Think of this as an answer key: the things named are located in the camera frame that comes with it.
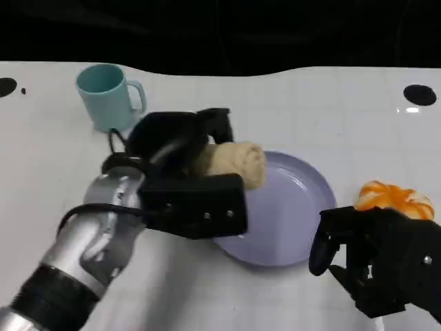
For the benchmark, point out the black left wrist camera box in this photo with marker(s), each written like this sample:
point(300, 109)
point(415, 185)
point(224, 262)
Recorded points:
point(196, 203)

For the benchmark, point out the pale green mug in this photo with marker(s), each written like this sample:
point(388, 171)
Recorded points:
point(105, 100)

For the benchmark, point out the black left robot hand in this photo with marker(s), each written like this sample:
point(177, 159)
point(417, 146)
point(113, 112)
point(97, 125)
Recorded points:
point(165, 134)

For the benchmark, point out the lilac plate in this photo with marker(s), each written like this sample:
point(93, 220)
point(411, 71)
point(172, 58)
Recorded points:
point(286, 220)

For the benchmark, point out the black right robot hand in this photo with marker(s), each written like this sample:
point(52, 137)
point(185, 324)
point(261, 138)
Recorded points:
point(399, 255)

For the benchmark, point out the beige towel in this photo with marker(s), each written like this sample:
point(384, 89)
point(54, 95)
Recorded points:
point(237, 162)

